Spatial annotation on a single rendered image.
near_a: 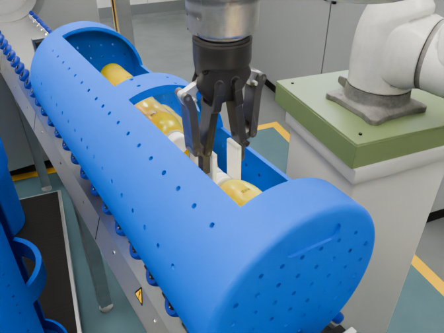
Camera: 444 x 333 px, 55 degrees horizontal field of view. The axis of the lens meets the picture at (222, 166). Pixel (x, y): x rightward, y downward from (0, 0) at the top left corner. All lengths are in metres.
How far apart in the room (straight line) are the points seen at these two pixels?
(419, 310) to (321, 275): 1.53
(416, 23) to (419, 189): 0.43
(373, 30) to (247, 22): 0.55
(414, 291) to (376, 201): 1.09
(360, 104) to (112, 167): 0.63
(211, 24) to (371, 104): 0.64
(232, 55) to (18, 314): 1.01
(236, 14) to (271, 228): 0.24
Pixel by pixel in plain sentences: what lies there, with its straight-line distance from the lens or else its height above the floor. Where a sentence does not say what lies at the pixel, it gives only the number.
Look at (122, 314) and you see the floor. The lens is 1.97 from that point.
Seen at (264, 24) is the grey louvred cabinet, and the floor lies 0.52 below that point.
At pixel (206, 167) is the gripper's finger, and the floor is 1.20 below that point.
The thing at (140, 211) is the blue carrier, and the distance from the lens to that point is 0.62.
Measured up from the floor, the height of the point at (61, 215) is 0.15.
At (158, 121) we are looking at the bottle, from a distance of 0.79.
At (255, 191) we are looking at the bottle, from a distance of 0.61.
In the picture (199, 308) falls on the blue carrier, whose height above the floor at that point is 1.14.
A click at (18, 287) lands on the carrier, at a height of 0.65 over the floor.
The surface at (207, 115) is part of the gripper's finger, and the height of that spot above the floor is 1.28.
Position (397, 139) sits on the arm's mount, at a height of 1.05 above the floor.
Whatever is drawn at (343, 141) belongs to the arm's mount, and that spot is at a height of 1.05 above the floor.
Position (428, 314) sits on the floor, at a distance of 2.11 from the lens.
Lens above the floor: 1.55
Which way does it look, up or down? 35 degrees down
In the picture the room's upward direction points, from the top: straight up
